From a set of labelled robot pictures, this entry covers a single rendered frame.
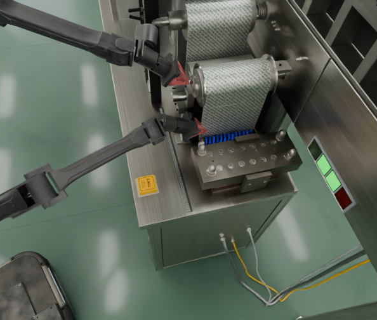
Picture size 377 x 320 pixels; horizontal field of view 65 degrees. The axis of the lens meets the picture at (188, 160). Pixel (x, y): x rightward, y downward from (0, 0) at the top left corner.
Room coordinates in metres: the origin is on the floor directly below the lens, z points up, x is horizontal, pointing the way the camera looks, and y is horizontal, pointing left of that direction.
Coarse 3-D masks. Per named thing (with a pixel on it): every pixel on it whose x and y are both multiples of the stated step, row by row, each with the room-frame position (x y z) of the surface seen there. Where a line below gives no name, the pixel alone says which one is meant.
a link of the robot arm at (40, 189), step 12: (36, 180) 0.34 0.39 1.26; (48, 180) 0.36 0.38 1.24; (12, 192) 0.30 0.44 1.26; (24, 192) 0.33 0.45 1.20; (36, 192) 0.32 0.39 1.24; (48, 192) 0.32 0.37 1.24; (0, 204) 0.26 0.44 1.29; (12, 204) 0.27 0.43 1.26; (24, 204) 0.29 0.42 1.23; (36, 204) 0.29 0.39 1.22; (0, 216) 0.23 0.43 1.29; (12, 216) 0.26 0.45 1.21
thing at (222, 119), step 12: (216, 108) 0.72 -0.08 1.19; (228, 108) 0.74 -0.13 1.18; (240, 108) 0.76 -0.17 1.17; (252, 108) 0.77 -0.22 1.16; (204, 120) 0.71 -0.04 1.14; (216, 120) 0.73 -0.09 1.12; (228, 120) 0.75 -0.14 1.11; (240, 120) 0.76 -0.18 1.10; (252, 120) 0.78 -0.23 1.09; (216, 132) 0.73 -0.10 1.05; (228, 132) 0.75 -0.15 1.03
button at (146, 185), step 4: (148, 176) 0.57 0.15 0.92; (152, 176) 0.57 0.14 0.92; (140, 180) 0.55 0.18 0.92; (144, 180) 0.55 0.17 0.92; (148, 180) 0.55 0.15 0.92; (152, 180) 0.55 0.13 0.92; (140, 184) 0.53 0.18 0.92; (144, 184) 0.53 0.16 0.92; (148, 184) 0.54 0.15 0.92; (152, 184) 0.54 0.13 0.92; (140, 188) 0.52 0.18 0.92; (144, 188) 0.52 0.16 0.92; (148, 188) 0.52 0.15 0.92; (152, 188) 0.52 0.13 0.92; (156, 188) 0.52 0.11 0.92; (140, 192) 0.50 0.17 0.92; (144, 192) 0.50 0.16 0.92; (148, 192) 0.51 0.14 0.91; (152, 192) 0.51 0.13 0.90
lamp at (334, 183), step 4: (332, 172) 0.50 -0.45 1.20; (328, 176) 0.50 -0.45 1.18; (332, 176) 0.49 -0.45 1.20; (328, 180) 0.49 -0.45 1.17; (332, 180) 0.48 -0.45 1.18; (336, 180) 0.47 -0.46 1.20; (332, 184) 0.47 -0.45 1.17; (336, 184) 0.46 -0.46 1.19; (340, 184) 0.46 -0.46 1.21; (332, 188) 0.47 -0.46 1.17; (336, 188) 0.46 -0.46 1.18
